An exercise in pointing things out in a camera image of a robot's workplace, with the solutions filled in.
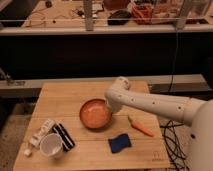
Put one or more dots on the orange ceramic bowl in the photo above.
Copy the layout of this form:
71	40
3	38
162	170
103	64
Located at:
94	114

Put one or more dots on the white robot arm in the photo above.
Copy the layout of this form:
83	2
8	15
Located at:
195	113

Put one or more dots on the orange toy carrot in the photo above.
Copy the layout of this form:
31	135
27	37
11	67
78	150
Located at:
138	126

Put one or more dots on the blue sponge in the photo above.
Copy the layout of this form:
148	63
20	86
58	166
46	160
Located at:
120	142

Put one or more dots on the black white striped cloth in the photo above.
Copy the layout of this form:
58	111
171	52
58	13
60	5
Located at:
67	141

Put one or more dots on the black object on bench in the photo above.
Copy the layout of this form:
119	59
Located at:
119	17

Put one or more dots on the white plastic cup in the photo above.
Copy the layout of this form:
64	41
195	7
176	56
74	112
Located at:
51	146

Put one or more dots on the orange box on bench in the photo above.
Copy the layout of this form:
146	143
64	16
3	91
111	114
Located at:
142	14

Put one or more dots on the white tube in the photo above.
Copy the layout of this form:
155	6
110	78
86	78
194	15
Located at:
36	138

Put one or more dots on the metal frame post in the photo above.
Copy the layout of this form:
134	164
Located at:
184	11
87	4

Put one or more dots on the right metal frame post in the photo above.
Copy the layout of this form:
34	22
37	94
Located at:
184	11

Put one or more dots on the metal clamp on rail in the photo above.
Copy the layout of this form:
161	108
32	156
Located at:
9	80

